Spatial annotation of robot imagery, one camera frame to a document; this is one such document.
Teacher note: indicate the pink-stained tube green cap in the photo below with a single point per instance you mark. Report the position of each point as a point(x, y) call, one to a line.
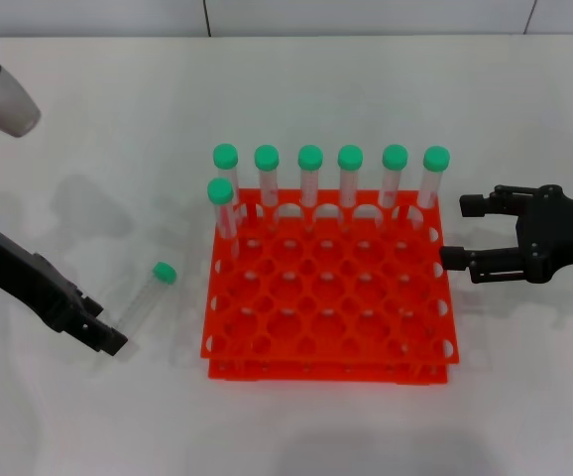
point(266, 157)
point(225, 155)
point(350, 157)
point(310, 157)
point(220, 191)
point(436, 157)
point(394, 156)

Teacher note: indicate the clear tube green cap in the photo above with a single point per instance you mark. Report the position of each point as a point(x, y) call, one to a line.
point(164, 272)

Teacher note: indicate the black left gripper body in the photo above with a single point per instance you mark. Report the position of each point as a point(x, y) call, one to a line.
point(29, 282)

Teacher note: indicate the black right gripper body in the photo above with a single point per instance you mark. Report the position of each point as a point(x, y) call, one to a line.
point(554, 233)

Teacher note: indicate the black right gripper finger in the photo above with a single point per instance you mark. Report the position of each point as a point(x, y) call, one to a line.
point(472, 205)
point(452, 259)

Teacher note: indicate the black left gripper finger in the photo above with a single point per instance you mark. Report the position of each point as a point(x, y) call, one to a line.
point(113, 342)
point(90, 306)

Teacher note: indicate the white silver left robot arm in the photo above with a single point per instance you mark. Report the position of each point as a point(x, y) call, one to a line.
point(9, 109)

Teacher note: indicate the orange test tube rack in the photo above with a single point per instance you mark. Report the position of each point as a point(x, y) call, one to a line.
point(326, 307)

